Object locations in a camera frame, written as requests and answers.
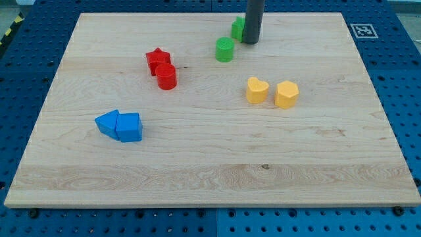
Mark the blue triangle block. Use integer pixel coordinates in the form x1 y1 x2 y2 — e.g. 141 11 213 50
94 110 120 140

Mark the yellow pentagon block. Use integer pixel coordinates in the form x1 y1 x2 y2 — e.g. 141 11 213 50
274 80 299 109

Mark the black bolt left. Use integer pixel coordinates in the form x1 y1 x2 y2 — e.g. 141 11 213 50
28 209 39 219

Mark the black bolt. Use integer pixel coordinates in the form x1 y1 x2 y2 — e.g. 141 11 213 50
28 209 39 219
392 206 405 217

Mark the white fiducial marker tag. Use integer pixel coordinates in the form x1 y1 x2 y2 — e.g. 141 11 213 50
350 23 378 39

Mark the light wooden board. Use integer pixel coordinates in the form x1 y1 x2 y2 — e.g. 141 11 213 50
5 13 420 209

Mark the green cylinder block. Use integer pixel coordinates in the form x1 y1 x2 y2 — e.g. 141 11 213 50
215 37 235 63

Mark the green star block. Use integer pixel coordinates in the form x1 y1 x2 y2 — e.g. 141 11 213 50
231 16 245 43

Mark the yellow heart block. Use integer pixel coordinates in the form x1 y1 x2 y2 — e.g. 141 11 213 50
246 77 270 104

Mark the black bolt right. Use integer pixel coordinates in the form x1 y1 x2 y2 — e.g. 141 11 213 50
392 206 405 217

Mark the blue cube block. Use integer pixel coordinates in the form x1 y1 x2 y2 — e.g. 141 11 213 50
116 113 143 142

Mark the red cylinder block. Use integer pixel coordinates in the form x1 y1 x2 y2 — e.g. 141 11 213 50
155 63 177 90

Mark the yellow black hazard tape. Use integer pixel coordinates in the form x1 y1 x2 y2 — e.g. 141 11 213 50
1 13 25 48

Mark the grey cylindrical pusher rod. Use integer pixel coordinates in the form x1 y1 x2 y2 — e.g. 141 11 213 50
242 0 265 44

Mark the red star block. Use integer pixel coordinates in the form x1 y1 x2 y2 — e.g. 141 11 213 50
145 47 171 76

